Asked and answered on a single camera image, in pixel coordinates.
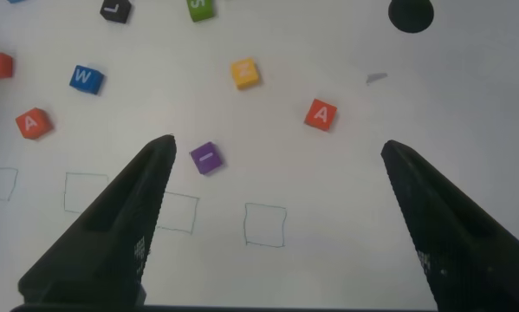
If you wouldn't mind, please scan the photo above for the black round table grommet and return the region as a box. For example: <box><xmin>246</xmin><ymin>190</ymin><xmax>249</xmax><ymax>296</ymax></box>
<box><xmin>387</xmin><ymin>0</ymin><xmax>435</xmax><ymax>34</ymax></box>

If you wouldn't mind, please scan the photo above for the green block letter S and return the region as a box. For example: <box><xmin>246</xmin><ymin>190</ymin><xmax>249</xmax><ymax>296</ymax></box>
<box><xmin>185</xmin><ymin>0</ymin><xmax>216</xmax><ymax>23</ymax></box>

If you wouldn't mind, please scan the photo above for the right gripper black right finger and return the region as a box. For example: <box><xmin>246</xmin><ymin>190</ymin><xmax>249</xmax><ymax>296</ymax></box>
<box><xmin>380</xmin><ymin>139</ymin><xmax>519</xmax><ymax>312</ymax></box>

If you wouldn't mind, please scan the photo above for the orange block letter A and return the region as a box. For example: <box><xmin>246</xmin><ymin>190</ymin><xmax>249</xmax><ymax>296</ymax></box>
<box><xmin>303</xmin><ymin>98</ymin><xmax>339</xmax><ymax>133</ymax></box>
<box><xmin>15</xmin><ymin>107</ymin><xmax>55</xmax><ymax>140</ymax></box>

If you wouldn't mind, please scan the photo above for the black block letter L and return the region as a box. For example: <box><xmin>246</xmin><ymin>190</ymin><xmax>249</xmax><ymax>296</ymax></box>
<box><xmin>99</xmin><ymin>0</ymin><xmax>133</xmax><ymax>24</ymax></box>

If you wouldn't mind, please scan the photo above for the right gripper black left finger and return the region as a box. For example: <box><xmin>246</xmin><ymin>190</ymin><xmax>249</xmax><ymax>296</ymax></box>
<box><xmin>18</xmin><ymin>133</ymin><xmax>178</xmax><ymax>307</ymax></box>

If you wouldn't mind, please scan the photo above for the yellow letter block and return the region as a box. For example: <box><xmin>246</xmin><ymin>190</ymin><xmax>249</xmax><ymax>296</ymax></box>
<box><xmin>230</xmin><ymin>57</ymin><xmax>261</xmax><ymax>91</ymax></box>

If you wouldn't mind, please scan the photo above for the purple block letter I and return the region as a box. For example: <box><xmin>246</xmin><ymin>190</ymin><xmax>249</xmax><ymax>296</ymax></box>
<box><xmin>189</xmin><ymin>141</ymin><xmax>224</xmax><ymax>176</ymax></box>

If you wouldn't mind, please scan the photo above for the blue block letter W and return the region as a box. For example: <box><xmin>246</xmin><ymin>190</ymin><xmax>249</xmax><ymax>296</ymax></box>
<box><xmin>68</xmin><ymin>64</ymin><xmax>106</xmax><ymax>95</ymax></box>

